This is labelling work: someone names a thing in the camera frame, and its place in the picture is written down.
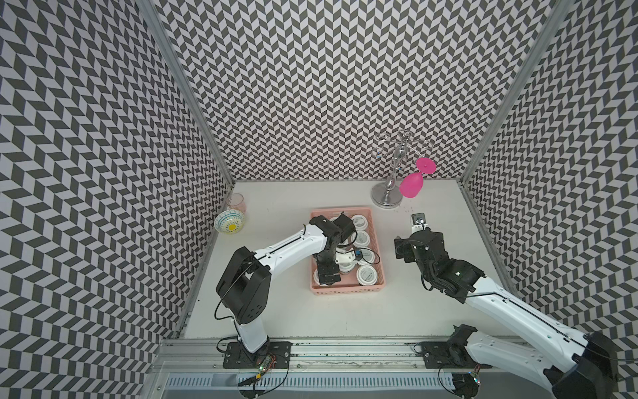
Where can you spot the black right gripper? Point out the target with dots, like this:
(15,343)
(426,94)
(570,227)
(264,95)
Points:
(404,244)

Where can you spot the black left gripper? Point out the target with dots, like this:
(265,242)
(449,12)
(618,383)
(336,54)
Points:
(324,270)

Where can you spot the green yogurt cup white lid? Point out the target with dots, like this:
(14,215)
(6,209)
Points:
(360,222)

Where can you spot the white lid yogurt cup right-near-basket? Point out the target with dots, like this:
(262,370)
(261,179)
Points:
(362,239)

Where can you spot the pink perforated plastic basket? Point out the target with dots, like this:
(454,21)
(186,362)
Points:
(348,283)

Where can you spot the red label yogurt cup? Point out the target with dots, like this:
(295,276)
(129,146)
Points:
(368,257)

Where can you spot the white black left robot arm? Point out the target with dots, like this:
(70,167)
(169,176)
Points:
(245,284)

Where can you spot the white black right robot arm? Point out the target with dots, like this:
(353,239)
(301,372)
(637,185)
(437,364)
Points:
(563,360)

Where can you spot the chrome cup holder stand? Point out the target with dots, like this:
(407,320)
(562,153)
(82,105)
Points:
(398,144)

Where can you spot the magenta plastic wine glass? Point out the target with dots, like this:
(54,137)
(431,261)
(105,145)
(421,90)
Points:
(413,183)

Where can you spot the pink transparent plastic cup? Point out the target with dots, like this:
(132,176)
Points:
(236,201)

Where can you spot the blue yellow patterned bowl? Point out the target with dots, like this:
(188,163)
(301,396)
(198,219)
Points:
(230,221)

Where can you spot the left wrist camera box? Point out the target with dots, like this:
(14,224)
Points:
(348,257)

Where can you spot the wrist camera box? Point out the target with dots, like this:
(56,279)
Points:
(418,222)
(348,257)

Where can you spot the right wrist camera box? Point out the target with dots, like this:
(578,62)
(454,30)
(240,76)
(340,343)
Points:
(418,222)

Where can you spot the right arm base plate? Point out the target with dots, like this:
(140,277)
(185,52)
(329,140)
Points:
(451,355)

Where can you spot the aluminium corner post right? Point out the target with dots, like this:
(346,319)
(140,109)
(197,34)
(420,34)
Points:
(535,56)

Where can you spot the aluminium corner post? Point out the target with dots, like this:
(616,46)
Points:
(149,13)
(535,56)

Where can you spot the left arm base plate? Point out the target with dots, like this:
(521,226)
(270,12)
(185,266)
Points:
(238,357)

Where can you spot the aluminium front rail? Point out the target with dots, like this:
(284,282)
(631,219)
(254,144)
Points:
(316,365)

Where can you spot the aluminium corner post left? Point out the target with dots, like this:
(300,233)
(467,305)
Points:
(149,13)

